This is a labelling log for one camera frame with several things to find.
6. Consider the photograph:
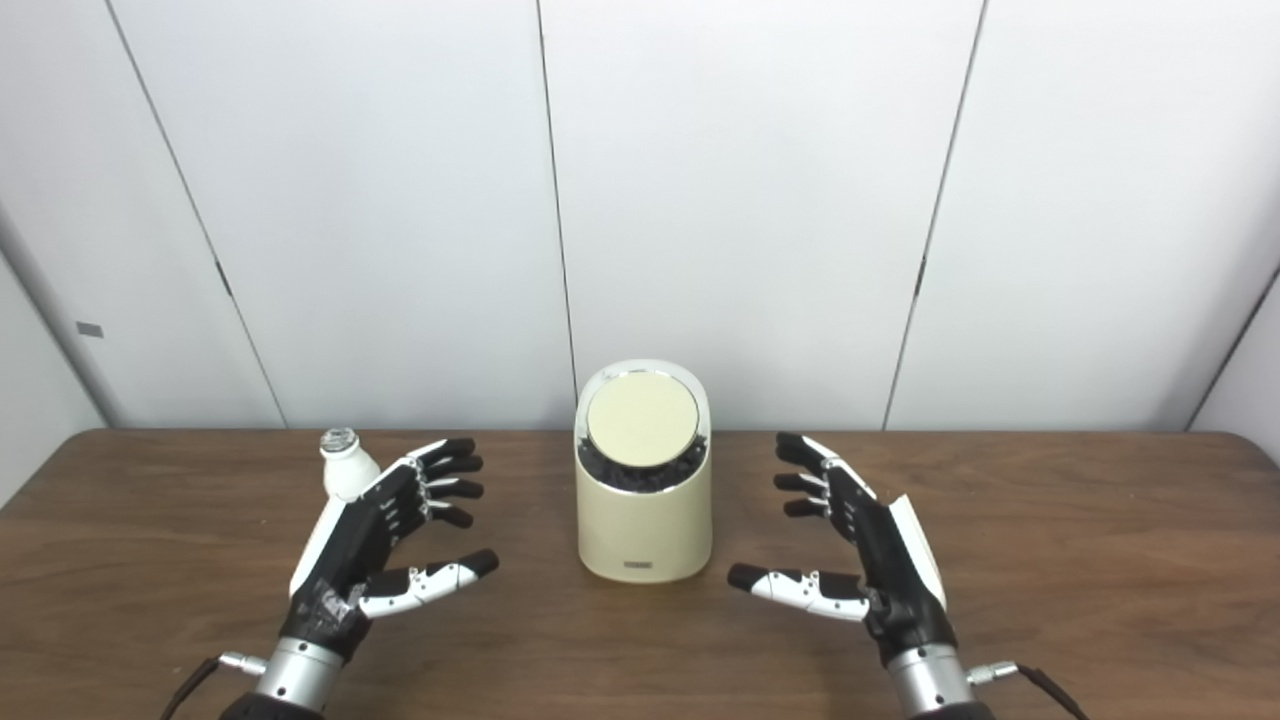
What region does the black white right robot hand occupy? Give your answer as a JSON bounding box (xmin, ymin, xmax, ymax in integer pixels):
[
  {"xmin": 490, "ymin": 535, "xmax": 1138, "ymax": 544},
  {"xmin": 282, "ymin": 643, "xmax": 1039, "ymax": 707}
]
[{"xmin": 727, "ymin": 432, "xmax": 958, "ymax": 669}]

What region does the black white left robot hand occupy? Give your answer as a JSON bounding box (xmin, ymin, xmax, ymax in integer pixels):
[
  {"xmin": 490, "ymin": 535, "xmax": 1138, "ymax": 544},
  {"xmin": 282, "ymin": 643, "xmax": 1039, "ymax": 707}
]
[{"xmin": 280, "ymin": 437, "xmax": 500, "ymax": 661}]

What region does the small white plastic bottle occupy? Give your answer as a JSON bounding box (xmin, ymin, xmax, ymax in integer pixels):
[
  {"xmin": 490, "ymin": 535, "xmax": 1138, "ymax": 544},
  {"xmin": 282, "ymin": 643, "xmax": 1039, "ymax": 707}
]
[{"xmin": 319, "ymin": 428, "xmax": 382, "ymax": 503}]

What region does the cream-colored lidded bin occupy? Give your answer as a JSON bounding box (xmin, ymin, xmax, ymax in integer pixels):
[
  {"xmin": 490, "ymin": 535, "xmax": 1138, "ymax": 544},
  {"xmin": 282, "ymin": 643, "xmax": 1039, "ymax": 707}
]
[{"xmin": 574, "ymin": 359, "xmax": 714, "ymax": 584}]

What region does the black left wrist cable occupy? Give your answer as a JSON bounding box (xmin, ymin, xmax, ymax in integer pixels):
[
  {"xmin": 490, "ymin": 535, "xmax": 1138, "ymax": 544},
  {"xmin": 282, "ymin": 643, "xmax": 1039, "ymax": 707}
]
[{"xmin": 160, "ymin": 652, "xmax": 269, "ymax": 720}]

